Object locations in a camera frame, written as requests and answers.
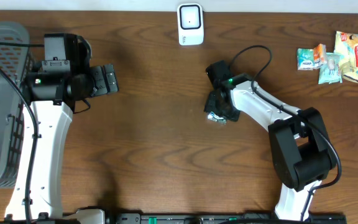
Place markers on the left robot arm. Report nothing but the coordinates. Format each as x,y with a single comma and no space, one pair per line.
51,91

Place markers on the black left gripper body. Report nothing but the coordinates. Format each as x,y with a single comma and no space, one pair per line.
96,83

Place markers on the small teal box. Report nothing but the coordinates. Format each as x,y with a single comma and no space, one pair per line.
305,59

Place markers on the white barcode scanner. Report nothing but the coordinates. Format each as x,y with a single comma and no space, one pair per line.
190,24

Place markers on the teal candy pouch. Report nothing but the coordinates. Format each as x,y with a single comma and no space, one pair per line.
330,72

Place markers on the small orange box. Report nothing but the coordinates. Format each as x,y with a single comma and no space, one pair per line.
319,55

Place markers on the white blue snack bag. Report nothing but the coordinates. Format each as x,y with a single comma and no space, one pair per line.
346,44

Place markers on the grey plastic shopping basket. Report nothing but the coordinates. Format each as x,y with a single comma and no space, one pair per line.
16,61

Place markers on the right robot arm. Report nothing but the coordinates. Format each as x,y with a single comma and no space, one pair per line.
303,157

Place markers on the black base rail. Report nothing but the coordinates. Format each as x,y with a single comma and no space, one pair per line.
98,215

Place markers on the black round-logo packet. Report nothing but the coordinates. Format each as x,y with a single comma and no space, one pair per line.
213,117

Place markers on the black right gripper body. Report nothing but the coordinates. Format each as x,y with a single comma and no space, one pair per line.
221,110

